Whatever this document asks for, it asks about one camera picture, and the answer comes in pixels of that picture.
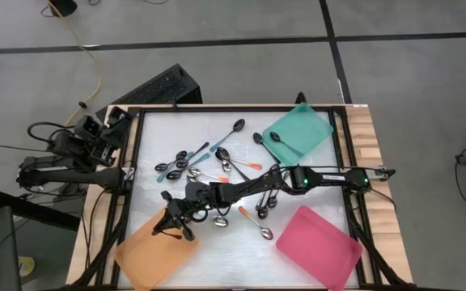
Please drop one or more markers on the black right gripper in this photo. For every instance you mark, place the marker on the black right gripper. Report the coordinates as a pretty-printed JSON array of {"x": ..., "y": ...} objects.
[{"x": 184, "y": 214}]

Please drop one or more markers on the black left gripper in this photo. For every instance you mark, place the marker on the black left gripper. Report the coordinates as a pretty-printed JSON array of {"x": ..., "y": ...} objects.
[{"x": 99, "y": 151}]

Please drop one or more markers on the black metal spoon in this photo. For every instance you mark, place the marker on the black metal spoon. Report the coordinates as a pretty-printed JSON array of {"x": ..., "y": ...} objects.
[
  {"x": 182, "y": 164},
  {"x": 262, "y": 213},
  {"x": 258, "y": 138},
  {"x": 272, "y": 201},
  {"x": 173, "y": 234},
  {"x": 237, "y": 171},
  {"x": 259, "y": 202}
]

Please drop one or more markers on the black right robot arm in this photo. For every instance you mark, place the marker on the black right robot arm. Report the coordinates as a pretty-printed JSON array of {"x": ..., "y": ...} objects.
[{"x": 330, "y": 178}]

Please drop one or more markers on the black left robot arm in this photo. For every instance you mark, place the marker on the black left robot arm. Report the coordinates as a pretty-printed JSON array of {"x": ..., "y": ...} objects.
[{"x": 71, "y": 175}]

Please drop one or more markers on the orange plastic tray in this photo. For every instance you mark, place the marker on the orange plastic tray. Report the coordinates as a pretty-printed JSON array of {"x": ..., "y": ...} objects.
[{"x": 152, "y": 262}]

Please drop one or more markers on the black perforated computer case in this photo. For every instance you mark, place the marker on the black perforated computer case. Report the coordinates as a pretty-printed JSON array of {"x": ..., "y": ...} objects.
[{"x": 160, "y": 87}]

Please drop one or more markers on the white table mat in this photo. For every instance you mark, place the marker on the white table mat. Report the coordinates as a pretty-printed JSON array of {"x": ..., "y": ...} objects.
[{"x": 233, "y": 258}]

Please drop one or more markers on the black floor beam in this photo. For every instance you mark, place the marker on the black floor beam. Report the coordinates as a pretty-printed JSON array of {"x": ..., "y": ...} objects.
[{"x": 35, "y": 210}]

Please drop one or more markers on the black round base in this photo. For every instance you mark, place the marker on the black round base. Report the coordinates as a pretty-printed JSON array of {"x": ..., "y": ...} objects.
[{"x": 64, "y": 6}]

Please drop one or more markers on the yellow disc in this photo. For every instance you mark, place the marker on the yellow disc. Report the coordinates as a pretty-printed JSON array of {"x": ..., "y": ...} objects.
[{"x": 26, "y": 266}]

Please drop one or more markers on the pink plastic tray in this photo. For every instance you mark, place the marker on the pink plastic tray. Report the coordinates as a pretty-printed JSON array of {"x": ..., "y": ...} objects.
[{"x": 318, "y": 246}]

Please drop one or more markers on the teal plastic tray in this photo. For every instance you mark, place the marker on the teal plastic tray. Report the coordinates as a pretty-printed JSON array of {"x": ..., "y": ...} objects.
[{"x": 306, "y": 125}]

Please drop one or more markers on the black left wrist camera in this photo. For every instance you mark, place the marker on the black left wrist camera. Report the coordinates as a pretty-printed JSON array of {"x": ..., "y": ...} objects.
[{"x": 89, "y": 127}]

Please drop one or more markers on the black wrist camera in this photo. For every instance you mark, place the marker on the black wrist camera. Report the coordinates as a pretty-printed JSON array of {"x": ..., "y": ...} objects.
[
  {"x": 89, "y": 127},
  {"x": 196, "y": 191}
]

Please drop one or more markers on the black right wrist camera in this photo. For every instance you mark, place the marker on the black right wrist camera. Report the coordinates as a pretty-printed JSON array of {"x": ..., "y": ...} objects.
[{"x": 196, "y": 191}]

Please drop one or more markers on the black aluminium table frame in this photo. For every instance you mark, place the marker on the black aluminium table frame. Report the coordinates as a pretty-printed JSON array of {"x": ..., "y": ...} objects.
[{"x": 237, "y": 109}]

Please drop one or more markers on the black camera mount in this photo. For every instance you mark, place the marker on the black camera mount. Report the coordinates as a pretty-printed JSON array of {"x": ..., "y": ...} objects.
[{"x": 300, "y": 98}]

